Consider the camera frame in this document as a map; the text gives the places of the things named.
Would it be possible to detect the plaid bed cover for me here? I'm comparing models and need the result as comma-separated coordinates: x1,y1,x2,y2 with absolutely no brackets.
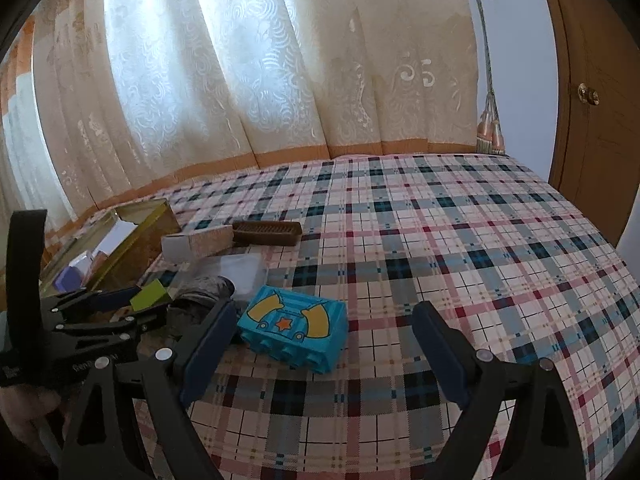
74,152,633,480

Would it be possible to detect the gold storage tin box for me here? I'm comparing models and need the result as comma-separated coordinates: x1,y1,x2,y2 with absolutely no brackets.
39,198,181,297

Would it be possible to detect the cream lace curtain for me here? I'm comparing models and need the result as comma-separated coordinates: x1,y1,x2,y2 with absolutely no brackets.
1,0,477,236

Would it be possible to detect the wooden wardrobe door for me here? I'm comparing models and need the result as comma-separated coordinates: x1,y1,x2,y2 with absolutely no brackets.
547,0,639,245

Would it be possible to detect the purple block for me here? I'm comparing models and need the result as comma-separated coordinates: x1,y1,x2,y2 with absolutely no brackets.
53,266,89,292

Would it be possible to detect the brass door knob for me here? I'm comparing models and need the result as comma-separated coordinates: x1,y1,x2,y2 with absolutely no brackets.
577,82,600,106

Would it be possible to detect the green toy brick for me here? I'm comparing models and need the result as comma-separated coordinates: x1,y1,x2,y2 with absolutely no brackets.
130,280,171,312

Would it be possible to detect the white cardboard box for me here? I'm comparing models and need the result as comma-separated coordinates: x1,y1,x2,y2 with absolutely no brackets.
162,226,233,264

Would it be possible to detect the grey sequined cap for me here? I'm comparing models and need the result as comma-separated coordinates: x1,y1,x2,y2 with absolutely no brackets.
167,275,235,339

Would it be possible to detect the clear plastic case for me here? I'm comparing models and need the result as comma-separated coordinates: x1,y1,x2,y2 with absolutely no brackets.
183,252,267,302

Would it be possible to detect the person's hand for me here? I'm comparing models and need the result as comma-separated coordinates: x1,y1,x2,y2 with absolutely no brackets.
1,385,70,456

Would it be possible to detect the blue toy brick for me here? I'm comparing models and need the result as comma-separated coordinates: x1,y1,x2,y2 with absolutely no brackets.
238,285,348,374

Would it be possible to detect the white paper liner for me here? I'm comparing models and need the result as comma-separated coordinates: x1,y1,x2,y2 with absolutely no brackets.
70,219,138,266

